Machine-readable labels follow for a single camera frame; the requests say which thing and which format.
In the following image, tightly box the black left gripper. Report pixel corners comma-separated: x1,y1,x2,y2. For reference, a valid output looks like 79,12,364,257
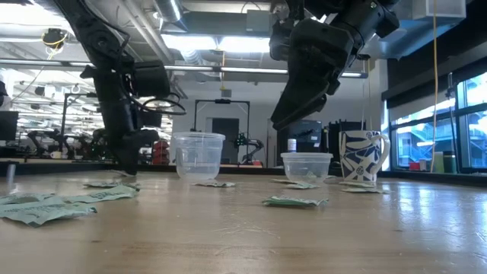
99,94,139,177

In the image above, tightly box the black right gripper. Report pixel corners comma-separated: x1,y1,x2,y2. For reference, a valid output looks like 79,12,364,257
270,0,376,130

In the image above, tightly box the dark green sweetener packet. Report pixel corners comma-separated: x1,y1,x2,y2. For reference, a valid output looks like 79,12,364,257
261,196,329,209

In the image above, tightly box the red stacked object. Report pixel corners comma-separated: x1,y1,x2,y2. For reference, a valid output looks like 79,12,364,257
151,139,170,166

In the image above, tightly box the black cabinet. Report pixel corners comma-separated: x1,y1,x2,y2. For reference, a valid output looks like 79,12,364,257
276,119,323,168

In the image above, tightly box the long ceiling light bar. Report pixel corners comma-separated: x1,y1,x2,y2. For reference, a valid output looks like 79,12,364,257
0,56,369,79

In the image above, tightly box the tall clear plastic cup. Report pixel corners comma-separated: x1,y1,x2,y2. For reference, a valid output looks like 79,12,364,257
170,131,227,180

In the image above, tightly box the short clear plastic cup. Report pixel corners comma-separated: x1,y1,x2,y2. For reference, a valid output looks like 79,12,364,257
280,151,334,184

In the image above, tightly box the grey ceiling junction box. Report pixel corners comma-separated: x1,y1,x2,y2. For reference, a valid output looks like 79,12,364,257
246,9,272,33

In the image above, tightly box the blue white patterned mug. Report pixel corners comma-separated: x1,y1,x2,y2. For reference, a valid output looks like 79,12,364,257
338,129,392,183

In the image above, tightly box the dark grey door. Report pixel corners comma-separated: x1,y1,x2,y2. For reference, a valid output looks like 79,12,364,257
212,117,240,164

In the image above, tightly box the black monitor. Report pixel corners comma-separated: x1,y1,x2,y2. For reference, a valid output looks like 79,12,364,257
0,110,19,142

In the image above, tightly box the pale green container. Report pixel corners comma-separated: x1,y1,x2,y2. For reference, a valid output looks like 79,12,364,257
431,151,445,174

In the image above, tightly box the dark green container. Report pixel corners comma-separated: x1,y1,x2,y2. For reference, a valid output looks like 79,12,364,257
443,151,457,174

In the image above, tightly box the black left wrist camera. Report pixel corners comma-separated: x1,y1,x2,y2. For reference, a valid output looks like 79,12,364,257
133,128,161,153

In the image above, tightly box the black left camera cable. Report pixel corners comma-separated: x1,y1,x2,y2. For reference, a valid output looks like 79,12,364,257
131,93,187,116

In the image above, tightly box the black gantry frame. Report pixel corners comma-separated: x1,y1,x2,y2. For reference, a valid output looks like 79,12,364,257
193,98,251,165
59,92,100,153

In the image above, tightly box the black aluminium table frame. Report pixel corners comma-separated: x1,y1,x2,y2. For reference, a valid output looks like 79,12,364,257
0,159,487,188

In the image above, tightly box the silver metal post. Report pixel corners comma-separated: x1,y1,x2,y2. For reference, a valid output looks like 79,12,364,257
5,161,18,187

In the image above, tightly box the silver air duct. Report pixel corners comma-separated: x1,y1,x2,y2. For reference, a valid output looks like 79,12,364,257
154,0,183,24

